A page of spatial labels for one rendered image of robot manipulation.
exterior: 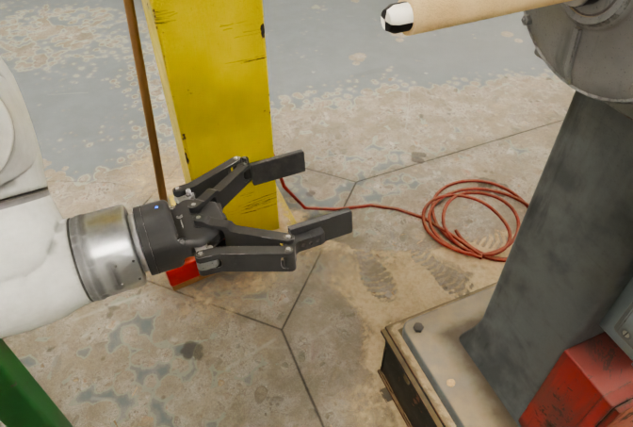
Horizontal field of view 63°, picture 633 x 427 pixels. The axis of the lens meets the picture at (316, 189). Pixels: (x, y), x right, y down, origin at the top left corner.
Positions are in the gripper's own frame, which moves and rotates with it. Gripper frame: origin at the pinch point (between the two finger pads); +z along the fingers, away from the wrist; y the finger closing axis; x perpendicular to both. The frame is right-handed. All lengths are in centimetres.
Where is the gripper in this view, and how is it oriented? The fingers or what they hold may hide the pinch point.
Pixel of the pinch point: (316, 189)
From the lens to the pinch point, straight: 60.1
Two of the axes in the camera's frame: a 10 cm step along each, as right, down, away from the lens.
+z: 9.2, -2.7, 2.8
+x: -0.6, -8.1, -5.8
